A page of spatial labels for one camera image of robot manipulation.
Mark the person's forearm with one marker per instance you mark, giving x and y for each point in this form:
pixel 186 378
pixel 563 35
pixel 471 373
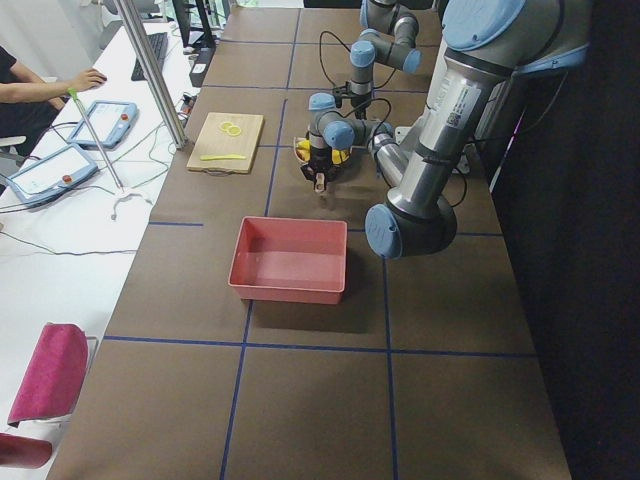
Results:
pixel 13 93

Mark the far blue teach pendant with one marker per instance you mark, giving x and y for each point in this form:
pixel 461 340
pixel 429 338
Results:
pixel 112 122

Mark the thin metal rod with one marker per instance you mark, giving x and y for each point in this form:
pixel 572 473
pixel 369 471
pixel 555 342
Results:
pixel 74 96

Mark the lower lemon slice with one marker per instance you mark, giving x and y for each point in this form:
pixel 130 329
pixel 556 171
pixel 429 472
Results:
pixel 233 131

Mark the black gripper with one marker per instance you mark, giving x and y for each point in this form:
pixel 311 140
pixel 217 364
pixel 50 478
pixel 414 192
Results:
pixel 360 102
pixel 319 159

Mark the near blue teach pendant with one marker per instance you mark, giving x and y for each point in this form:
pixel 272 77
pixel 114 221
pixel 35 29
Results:
pixel 52 176

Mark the aluminium frame post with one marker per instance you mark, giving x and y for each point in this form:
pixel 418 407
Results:
pixel 138 37

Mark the blue teach pendant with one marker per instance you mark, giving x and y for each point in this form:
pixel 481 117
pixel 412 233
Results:
pixel 112 122
pixel 52 176

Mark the person's hand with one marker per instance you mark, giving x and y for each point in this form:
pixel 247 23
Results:
pixel 87 80

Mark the black keyboard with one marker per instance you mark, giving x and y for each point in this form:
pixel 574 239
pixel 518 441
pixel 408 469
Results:
pixel 158 44

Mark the yellow toy corn cob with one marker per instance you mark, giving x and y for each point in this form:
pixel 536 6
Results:
pixel 303 148

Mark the beige plastic dustpan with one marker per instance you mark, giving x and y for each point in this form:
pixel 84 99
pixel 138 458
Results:
pixel 321 186

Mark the bamboo cutting board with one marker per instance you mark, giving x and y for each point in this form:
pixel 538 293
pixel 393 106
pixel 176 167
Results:
pixel 212 140

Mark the pink plastic bin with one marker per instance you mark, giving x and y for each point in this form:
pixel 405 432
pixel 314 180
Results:
pixel 290 260

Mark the yellow-green plastic knife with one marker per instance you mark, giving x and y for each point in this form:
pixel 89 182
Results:
pixel 221 157

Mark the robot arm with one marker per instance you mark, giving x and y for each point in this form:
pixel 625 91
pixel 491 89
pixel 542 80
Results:
pixel 388 38
pixel 484 43

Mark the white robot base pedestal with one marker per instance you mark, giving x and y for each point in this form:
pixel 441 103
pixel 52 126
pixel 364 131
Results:
pixel 409 142

